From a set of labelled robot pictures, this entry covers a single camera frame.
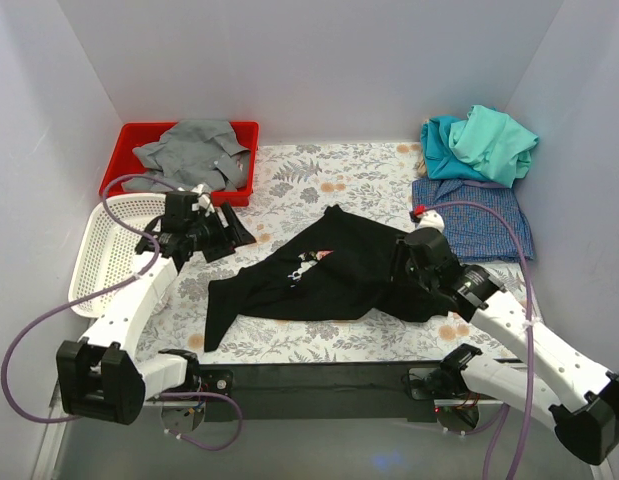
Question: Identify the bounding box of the black floral print t-shirt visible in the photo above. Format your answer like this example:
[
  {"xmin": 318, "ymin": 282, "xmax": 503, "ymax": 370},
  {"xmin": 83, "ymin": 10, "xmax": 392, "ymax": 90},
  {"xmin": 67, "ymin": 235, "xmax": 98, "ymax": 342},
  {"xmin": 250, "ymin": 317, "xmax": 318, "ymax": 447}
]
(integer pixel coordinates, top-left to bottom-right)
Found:
[{"xmin": 204, "ymin": 205, "xmax": 450, "ymax": 352}]

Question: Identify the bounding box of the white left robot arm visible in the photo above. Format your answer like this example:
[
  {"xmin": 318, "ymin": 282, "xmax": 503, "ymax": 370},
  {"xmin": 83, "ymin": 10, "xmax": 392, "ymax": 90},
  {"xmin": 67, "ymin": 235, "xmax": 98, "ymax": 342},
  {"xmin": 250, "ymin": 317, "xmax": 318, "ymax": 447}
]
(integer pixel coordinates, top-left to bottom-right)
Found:
[{"xmin": 56, "ymin": 191, "xmax": 255, "ymax": 425}]

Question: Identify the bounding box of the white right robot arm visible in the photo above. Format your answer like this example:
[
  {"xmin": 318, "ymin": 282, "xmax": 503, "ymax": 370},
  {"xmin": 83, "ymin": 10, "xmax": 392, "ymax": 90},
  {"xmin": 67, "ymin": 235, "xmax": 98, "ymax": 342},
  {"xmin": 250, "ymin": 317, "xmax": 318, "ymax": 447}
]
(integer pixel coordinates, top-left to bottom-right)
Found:
[{"xmin": 392, "ymin": 227, "xmax": 619, "ymax": 465}]

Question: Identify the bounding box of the blue patterned folded shirt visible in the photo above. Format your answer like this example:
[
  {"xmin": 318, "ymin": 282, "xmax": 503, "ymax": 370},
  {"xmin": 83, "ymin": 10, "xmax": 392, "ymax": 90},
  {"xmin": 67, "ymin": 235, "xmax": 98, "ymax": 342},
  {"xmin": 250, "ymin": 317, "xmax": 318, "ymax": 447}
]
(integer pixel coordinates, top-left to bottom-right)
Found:
[{"xmin": 412, "ymin": 178, "xmax": 535, "ymax": 262}]

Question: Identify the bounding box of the white perforated plastic basket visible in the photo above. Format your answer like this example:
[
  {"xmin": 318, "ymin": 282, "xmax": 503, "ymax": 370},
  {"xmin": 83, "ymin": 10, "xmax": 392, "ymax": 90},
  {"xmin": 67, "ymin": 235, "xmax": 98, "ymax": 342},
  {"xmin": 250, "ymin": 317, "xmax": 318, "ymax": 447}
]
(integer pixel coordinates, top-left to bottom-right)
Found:
[{"xmin": 68, "ymin": 193, "xmax": 165, "ymax": 302}]

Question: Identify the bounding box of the grey shirt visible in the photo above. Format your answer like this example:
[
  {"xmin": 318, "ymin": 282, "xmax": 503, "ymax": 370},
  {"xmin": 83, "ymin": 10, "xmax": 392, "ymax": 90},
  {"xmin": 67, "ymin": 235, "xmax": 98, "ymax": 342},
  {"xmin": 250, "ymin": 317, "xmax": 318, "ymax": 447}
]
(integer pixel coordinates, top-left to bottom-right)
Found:
[{"xmin": 122, "ymin": 120, "xmax": 251, "ymax": 192}]

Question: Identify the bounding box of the red plastic bin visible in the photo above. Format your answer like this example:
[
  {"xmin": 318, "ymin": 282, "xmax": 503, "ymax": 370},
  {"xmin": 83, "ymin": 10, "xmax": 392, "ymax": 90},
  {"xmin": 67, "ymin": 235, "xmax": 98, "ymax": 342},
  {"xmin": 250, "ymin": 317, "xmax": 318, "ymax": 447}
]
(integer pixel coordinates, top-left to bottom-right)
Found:
[{"xmin": 99, "ymin": 121, "xmax": 260, "ymax": 207}]

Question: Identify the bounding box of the dark teal shirt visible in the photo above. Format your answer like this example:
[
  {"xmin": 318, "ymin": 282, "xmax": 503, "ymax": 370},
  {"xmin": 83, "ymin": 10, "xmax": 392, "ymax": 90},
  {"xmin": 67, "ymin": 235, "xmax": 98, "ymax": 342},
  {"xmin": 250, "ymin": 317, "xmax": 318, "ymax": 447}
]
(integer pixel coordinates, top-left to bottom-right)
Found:
[{"xmin": 420, "ymin": 115, "xmax": 488, "ymax": 182}]

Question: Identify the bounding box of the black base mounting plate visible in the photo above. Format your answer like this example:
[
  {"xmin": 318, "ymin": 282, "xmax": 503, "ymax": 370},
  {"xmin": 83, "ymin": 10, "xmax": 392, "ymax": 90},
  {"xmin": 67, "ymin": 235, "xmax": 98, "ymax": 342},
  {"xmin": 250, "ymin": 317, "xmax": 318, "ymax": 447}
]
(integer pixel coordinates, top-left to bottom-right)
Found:
[{"xmin": 143, "ymin": 357, "xmax": 490, "ymax": 434}]

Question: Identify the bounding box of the aluminium rail frame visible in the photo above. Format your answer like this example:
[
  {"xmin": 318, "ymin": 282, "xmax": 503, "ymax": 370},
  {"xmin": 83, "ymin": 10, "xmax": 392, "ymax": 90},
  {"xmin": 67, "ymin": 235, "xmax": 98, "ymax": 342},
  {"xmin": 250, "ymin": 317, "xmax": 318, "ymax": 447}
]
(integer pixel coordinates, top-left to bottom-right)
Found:
[{"xmin": 29, "ymin": 362, "xmax": 615, "ymax": 480}]

